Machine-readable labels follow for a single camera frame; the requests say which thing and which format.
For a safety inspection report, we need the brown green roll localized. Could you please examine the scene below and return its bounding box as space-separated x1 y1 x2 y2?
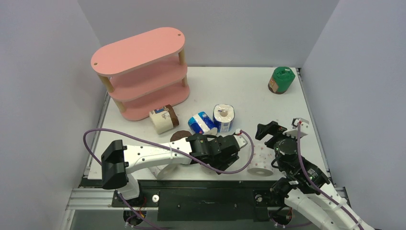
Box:
170 130 192 142

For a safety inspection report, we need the blue white roll lying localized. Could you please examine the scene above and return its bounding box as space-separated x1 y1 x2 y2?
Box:
188 112 218 135

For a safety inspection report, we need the green wrapped roll far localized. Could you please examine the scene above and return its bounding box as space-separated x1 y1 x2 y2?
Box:
268 67 295 94

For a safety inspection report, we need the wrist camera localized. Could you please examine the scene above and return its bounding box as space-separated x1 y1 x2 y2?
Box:
233 129 248 149
283 118 310 139

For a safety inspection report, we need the beige brown wrapped roll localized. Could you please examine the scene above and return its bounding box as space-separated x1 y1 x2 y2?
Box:
149 104 180 134

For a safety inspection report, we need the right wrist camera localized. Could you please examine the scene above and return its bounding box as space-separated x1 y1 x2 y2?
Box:
283 118 310 139

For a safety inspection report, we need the blue white roll upright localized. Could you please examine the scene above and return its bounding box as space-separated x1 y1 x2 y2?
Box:
213 104 235 133

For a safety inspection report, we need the white dotted roll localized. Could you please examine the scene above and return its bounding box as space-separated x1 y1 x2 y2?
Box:
148 164 178 180
247 144 275 177

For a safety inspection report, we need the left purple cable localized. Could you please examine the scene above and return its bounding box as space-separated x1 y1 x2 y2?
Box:
83 128 255 175

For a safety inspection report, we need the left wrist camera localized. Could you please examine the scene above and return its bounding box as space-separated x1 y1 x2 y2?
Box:
233 129 248 149

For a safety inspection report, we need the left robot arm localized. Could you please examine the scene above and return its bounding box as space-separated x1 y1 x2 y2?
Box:
101 134 248 206

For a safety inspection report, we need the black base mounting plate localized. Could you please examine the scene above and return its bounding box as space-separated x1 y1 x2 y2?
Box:
127 179 300 222

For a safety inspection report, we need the pink three-tier shelf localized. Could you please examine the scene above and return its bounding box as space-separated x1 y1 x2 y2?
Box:
90 27 190 121

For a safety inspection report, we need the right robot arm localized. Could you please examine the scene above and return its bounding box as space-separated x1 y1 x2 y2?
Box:
255 118 373 230

